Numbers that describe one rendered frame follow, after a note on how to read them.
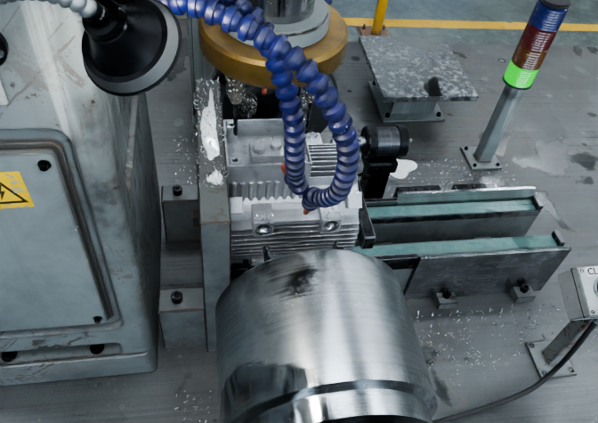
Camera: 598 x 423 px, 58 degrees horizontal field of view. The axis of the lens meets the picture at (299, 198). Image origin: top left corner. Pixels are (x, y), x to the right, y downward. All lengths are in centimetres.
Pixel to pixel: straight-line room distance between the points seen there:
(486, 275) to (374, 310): 49
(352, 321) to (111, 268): 30
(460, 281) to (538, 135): 61
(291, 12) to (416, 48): 91
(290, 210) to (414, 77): 69
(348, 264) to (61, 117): 34
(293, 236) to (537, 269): 51
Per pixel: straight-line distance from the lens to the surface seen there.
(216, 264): 76
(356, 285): 62
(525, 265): 109
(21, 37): 50
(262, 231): 79
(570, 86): 181
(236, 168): 76
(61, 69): 51
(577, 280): 87
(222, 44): 63
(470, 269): 104
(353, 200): 81
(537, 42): 121
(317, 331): 58
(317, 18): 65
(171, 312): 88
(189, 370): 96
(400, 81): 137
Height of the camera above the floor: 167
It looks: 47 degrees down
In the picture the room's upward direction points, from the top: 8 degrees clockwise
